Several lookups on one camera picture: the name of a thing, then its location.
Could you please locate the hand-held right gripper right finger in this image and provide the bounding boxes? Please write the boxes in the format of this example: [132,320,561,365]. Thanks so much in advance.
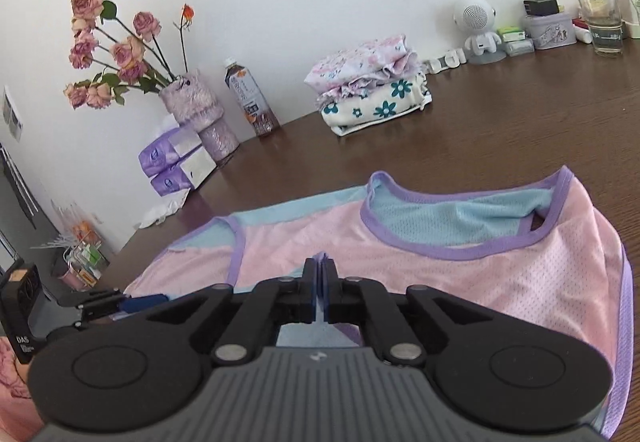
[322,258,496,365]

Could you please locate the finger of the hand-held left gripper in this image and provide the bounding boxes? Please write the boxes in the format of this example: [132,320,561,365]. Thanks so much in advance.
[75,306,127,328]
[57,289,168,315]

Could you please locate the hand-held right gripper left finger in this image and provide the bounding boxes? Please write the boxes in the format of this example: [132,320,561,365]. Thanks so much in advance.
[145,258,321,365]

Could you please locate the pink blue mesh vest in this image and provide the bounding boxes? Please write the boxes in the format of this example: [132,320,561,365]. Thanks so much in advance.
[122,165,640,440]

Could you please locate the pink cup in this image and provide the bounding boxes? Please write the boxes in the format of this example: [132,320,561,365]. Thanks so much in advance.
[56,267,86,292]

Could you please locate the grey cabinet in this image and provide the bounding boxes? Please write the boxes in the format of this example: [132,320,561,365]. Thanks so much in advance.
[0,142,58,283]

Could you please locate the crumpled white wrapper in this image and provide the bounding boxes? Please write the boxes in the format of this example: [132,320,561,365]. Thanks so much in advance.
[138,194,191,229]

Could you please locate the purple tissue pack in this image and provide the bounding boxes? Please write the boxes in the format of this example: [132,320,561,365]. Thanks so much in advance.
[150,149,217,197]
[138,124,203,175]

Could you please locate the folded cream teal-flower garment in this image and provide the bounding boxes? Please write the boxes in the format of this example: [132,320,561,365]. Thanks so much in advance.
[316,74,433,137]

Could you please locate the tea bottle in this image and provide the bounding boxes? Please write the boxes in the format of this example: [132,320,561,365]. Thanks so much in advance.
[223,57,281,138]

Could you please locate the folded pink floral garment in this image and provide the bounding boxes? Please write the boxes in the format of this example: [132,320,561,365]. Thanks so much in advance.
[304,36,423,100]

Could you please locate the bunch of dried pink roses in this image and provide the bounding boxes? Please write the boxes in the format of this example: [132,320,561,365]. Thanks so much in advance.
[63,0,196,110]

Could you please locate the white robot-shaped speaker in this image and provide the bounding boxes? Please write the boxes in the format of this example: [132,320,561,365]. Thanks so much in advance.
[452,0,507,65]

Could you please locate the small plastic box with items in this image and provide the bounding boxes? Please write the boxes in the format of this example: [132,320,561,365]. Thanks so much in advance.
[522,12,573,50]

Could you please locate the black charger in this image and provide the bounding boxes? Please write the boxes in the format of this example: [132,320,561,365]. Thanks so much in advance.
[523,0,560,17]

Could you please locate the red white small tube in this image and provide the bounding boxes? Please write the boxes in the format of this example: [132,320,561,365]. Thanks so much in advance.
[572,17,596,43]

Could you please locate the glass cup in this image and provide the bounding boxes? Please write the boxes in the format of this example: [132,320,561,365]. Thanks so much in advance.
[576,0,625,59]

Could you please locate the wire rack with small items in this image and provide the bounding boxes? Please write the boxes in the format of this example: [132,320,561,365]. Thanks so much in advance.
[30,199,110,290]

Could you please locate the white wall note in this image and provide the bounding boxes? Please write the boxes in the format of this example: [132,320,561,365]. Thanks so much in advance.
[1,84,24,143]

